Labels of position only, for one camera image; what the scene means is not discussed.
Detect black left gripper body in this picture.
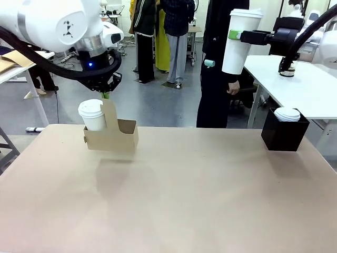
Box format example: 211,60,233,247
78,50,123,93

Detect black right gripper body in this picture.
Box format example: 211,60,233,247
268,27,301,57

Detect tall white paper cup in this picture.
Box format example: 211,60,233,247
221,8,264,75

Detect small white lidded cup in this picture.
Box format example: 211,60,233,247
77,99,107,132

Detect brown cardboard cup carrier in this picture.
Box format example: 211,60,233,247
83,99,140,154

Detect person's left forearm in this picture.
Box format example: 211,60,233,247
226,72,247,84

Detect white cup lid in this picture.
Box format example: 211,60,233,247
276,115,300,123
273,106,301,118

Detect person's left hand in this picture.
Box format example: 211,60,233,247
226,80,241,95

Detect bystander in black trousers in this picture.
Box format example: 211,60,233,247
27,65,59,96

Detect large white side table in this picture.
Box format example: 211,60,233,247
243,62,337,159

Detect bystander in dark jacket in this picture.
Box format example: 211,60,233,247
128,0,158,84

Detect person in black hoodie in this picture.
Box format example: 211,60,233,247
196,0,250,129

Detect bystander in yellow garment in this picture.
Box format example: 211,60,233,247
155,0,171,74

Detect bystander in plaid shirt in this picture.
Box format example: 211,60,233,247
159,0,196,88

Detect white table holding cardboard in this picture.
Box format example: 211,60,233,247
0,51,55,132

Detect brown cardboard sheets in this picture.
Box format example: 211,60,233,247
0,50,35,73

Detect black square lid box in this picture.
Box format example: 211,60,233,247
261,107,310,152

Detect black right arm cable sleeve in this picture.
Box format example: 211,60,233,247
283,4,337,73

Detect black arm cable sleeve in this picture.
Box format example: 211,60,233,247
283,4,337,73
0,26,123,81

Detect black left arm cable sleeve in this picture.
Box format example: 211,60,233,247
0,26,123,81

